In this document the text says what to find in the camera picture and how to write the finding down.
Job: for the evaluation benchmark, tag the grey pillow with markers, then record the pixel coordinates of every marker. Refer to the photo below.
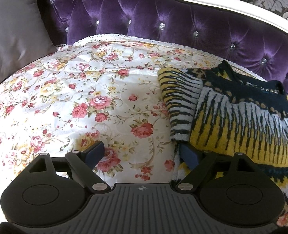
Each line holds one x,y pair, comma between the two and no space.
15,29

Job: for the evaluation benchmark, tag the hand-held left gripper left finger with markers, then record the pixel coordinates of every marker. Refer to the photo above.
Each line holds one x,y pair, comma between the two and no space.
95,151

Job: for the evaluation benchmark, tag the navy yellow white patterned sweater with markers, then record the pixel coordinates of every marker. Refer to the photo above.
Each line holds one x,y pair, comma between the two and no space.
234,131

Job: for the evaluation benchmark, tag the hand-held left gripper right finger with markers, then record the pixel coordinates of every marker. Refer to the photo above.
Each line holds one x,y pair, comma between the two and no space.
190,155

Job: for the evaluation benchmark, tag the white floral quilted cover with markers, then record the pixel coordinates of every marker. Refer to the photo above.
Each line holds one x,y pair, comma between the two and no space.
85,90

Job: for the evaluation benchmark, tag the purple tufted velvet sofa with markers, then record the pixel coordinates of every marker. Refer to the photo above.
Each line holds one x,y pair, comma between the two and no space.
158,7

